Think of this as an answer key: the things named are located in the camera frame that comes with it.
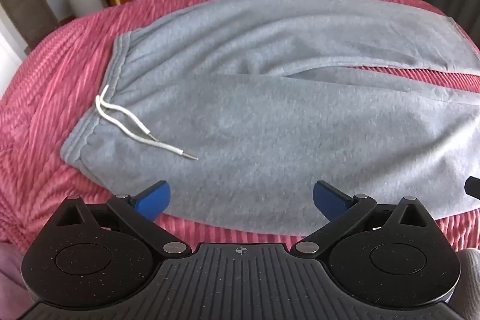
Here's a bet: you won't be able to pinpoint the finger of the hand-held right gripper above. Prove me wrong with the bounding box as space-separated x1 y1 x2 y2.
464 175 480 199

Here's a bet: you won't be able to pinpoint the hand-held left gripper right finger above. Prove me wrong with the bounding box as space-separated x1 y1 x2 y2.
292 181 437 259

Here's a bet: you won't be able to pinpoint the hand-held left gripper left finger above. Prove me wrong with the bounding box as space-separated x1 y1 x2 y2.
52 181 193 256

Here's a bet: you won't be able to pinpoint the grey sweat pants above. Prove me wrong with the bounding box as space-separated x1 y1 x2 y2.
60 0 480 226

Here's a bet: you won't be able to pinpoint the pale grey cloth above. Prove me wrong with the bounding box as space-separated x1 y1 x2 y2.
455 248 480 310

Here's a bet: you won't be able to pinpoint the pink ribbed blanket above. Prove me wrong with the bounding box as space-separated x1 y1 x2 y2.
0 0 480 249

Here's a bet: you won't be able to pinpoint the lilac cloth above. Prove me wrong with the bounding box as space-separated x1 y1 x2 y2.
0 241 28 307

